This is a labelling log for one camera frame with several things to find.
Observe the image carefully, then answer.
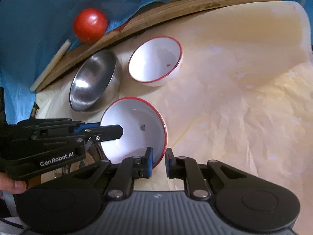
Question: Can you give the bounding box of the steel plate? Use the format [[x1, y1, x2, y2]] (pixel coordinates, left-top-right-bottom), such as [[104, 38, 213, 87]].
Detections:
[[54, 143, 104, 178]]

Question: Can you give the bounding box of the white red-rimmed bowl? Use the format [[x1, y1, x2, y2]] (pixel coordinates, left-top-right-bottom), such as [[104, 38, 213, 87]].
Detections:
[[100, 97, 168, 168], [128, 36, 183, 87]]

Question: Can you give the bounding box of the steel round bowl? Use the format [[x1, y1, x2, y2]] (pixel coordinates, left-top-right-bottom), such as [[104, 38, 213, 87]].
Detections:
[[69, 50, 122, 113]]

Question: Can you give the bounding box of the person's left hand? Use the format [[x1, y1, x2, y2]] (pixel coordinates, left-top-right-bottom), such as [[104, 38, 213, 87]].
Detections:
[[0, 173, 27, 196]]

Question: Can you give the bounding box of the black plastic crate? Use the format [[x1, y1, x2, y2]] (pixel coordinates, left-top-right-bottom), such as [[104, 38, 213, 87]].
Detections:
[[30, 102, 40, 118]]

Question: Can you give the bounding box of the white leek stalk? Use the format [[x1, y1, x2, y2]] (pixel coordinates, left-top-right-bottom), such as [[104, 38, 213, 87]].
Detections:
[[30, 39, 71, 92]]

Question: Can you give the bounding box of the cream paper table cover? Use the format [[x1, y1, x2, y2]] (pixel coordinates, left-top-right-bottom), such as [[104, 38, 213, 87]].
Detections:
[[34, 0, 313, 235]]

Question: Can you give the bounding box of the blue cloth garment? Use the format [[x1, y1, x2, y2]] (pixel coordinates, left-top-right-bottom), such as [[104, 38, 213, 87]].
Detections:
[[0, 0, 250, 125]]

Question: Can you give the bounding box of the red tomato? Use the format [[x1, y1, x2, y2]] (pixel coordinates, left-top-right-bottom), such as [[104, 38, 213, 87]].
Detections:
[[73, 8, 108, 44]]

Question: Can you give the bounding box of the wooden shelf board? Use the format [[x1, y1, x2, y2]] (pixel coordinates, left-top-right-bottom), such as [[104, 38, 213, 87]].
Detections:
[[36, 0, 280, 92]]

